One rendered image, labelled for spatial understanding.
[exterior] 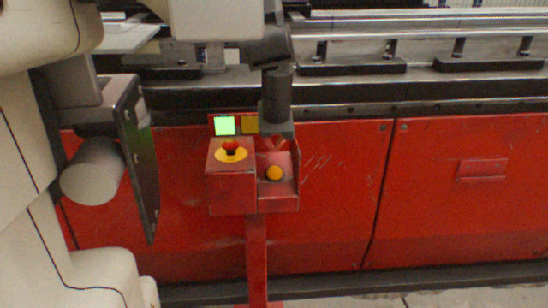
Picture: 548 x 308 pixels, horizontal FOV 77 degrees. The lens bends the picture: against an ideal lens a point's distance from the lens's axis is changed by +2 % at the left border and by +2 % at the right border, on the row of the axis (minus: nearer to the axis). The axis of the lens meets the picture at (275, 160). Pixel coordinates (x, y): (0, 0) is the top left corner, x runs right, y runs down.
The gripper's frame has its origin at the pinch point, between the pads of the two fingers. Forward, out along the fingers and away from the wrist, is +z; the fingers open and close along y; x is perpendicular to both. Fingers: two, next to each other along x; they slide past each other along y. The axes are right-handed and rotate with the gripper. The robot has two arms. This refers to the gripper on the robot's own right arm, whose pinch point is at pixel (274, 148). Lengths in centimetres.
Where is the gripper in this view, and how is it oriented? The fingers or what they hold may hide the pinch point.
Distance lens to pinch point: 73.2
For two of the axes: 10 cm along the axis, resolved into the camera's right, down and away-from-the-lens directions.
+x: -10.0, 0.4, -0.9
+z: -0.3, 7.1, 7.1
